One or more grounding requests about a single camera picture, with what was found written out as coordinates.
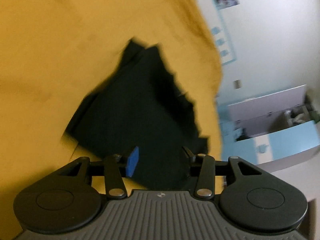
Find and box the black garment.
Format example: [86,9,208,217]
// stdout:
[66,40,208,190]

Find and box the blue white shelf cabinet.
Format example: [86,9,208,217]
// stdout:
[218,85,319,172]

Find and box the yellow bed cover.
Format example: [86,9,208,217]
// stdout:
[1,0,222,239]

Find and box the wall switch plate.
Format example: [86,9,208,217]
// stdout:
[234,80,241,89]

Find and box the blue framed wall panel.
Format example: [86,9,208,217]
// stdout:
[211,8,237,66]

